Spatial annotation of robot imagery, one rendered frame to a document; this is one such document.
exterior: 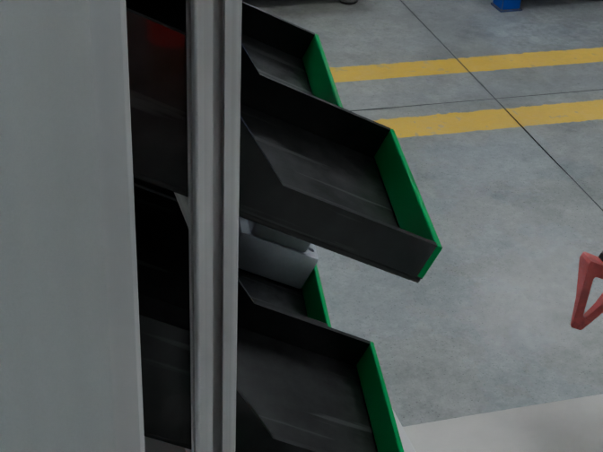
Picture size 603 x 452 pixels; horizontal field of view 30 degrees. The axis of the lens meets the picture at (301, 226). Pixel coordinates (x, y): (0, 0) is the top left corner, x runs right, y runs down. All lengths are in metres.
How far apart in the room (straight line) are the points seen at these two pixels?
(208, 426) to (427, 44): 3.90
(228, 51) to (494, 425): 0.84
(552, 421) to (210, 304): 0.78
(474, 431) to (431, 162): 2.37
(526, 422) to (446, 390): 1.38
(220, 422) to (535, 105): 3.49
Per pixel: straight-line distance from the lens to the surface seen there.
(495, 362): 2.74
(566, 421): 1.27
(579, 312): 1.17
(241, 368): 0.70
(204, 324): 0.54
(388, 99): 3.94
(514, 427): 1.25
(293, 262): 0.82
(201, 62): 0.47
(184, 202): 0.55
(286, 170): 0.60
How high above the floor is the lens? 1.67
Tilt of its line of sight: 32 degrees down
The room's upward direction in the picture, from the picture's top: 3 degrees clockwise
